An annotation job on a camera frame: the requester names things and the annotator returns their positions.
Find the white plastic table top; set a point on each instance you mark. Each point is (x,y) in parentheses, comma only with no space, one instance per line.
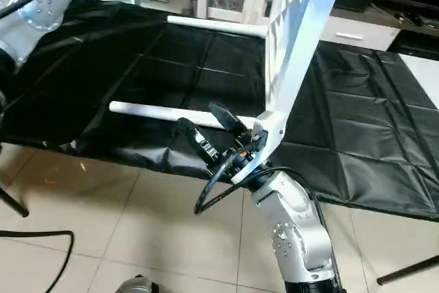
(302,46)

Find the white plastic table leg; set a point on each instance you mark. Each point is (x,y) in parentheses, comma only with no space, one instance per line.
(212,24)
(164,114)

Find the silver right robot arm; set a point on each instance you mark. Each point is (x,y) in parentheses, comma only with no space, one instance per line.
(295,231)

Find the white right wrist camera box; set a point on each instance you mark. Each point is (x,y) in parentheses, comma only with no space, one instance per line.
(264,142)

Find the white drawer unit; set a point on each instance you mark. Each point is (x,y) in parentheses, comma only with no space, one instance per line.
(357,32)

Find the black work mat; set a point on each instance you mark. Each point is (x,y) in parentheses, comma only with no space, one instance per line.
(103,80)

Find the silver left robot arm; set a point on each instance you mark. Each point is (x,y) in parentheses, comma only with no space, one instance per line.
(27,12)

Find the black tripod leg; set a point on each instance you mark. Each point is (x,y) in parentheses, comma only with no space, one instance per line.
(14,202)
(408,270)

